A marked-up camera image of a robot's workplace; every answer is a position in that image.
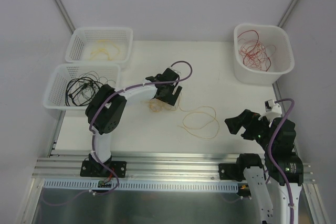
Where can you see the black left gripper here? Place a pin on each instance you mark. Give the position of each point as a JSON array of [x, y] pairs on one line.
[[166, 96]]

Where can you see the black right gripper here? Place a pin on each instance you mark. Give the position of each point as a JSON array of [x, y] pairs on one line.
[[247, 126]]

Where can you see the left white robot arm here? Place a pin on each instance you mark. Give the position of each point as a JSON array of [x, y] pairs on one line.
[[104, 113]]

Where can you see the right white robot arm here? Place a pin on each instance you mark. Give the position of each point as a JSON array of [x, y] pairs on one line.
[[275, 181]]

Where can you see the white solid tub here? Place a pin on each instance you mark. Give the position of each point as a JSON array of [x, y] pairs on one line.
[[262, 54]]

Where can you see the white perforated basket far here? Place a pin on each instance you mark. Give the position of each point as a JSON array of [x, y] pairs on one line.
[[98, 44]]

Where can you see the white perforated basket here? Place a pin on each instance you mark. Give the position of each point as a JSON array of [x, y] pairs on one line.
[[72, 86], [98, 44]]

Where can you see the white perforated basket near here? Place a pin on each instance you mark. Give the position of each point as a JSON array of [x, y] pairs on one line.
[[72, 86]]

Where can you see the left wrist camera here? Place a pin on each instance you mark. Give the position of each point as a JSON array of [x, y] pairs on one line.
[[176, 71]]

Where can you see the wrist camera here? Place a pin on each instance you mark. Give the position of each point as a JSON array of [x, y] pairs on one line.
[[176, 71], [272, 110]]

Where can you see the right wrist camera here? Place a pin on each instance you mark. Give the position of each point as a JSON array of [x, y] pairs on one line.
[[272, 110]]

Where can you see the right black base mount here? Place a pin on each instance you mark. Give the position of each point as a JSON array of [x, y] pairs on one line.
[[230, 171]]

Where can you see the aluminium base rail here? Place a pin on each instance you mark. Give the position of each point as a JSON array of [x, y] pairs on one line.
[[140, 166]]

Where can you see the white slotted cable duct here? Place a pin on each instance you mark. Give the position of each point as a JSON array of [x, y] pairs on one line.
[[138, 185]]

